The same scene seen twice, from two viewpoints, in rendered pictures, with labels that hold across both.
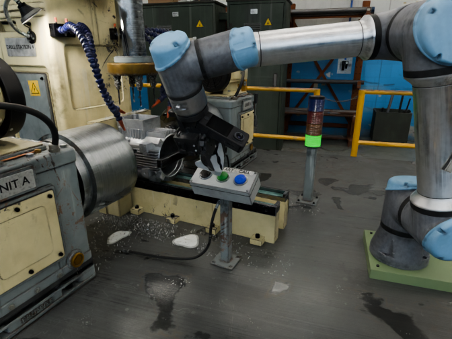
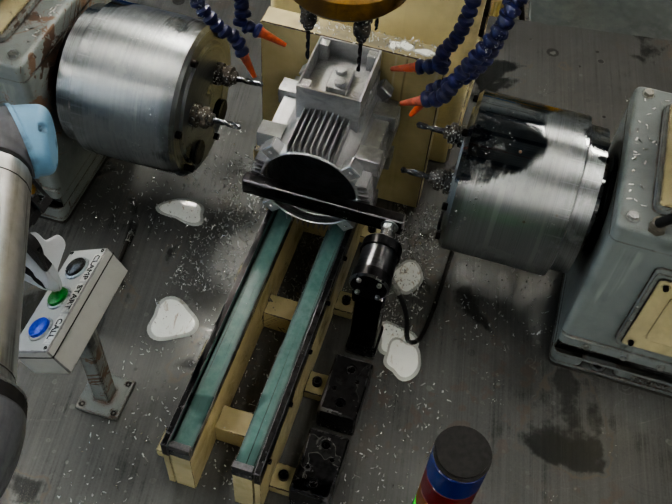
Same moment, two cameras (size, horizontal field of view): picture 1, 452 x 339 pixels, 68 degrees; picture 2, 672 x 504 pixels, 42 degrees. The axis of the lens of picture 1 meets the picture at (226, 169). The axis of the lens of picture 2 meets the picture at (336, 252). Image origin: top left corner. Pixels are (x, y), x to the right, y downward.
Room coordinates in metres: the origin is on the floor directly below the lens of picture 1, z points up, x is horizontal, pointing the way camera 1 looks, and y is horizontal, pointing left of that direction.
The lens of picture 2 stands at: (1.01, -0.66, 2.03)
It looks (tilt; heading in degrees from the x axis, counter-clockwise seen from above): 54 degrees down; 77
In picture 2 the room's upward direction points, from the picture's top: 5 degrees clockwise
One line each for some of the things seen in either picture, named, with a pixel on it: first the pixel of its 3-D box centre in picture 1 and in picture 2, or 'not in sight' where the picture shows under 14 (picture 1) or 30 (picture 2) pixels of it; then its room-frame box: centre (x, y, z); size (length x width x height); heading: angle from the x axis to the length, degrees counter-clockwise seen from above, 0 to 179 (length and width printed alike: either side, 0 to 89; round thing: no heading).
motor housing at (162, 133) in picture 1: (149, 152); (328, 145); (1.20, 0.29, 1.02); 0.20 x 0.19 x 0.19; 64
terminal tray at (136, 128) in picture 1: (139, 126); (338, 85); (1.22, 0.32, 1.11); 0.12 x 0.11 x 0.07; 64
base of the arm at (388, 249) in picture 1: (401, 238); not in sight; (0.81, -0.49, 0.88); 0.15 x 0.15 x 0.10
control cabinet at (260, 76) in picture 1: (257, 84); not in sight; (4.46, -0.41, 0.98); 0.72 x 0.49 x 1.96; 73
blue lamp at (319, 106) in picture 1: (316, 104); (458, 463); (1.23, -0.33, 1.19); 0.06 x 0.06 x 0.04
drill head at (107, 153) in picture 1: (70, 175); (121, 80); (0.88, 0.44, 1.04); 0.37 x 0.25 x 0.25; 154
